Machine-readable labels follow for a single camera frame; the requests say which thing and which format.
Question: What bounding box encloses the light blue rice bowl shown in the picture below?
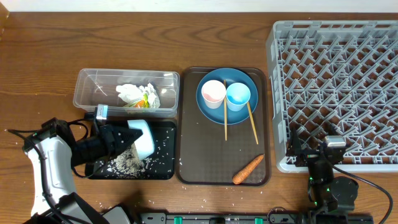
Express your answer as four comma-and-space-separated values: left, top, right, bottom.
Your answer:
127, 119, 155, 161

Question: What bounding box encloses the pile of white rice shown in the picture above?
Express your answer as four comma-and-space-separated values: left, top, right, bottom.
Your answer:
102, 127, 175, 180

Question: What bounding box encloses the white tissue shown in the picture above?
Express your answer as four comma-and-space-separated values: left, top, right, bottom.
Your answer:
116, 84, 145, 103

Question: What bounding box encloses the green food wrapper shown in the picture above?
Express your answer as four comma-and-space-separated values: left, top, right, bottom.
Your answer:
125, 83, 160, 109

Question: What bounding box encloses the wooden chopstick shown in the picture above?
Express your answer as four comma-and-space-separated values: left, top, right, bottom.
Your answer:
246, 101, 259, 145
223, 80, 228, 141

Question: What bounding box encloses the orange carrot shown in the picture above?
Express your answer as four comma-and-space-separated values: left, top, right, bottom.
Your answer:
233, 154, 264, 185

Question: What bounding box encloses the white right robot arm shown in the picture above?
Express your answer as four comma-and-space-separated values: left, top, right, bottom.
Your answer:
285, 128, 359, 223

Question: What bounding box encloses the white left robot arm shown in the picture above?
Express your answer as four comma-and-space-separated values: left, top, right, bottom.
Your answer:
23, 118, 143, 223

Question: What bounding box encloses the clear plastic waste bin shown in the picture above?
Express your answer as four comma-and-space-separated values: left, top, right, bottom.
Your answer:
73, 68, 180, 118

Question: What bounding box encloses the grey plastic dishwasher rack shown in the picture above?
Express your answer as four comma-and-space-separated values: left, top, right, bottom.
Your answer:
266, 21, 397, 173

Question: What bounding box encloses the black plastic tray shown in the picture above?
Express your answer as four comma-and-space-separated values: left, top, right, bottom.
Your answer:
84, 120, 177, 180

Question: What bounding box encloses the light blue plastic cup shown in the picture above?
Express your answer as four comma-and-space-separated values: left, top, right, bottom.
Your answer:
226, 83, 251, 111

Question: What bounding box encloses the brown serving tray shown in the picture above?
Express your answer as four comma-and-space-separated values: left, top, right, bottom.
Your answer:
176, 67, 271, 186

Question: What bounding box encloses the dark blue plate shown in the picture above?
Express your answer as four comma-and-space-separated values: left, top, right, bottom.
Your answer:
195, 67, 259, 126

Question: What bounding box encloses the pink plastic cup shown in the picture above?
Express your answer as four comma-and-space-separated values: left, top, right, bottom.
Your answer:
201, 80, 226, 109

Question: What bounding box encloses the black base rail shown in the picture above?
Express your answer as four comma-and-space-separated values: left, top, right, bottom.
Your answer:
137, 212, 374, 224

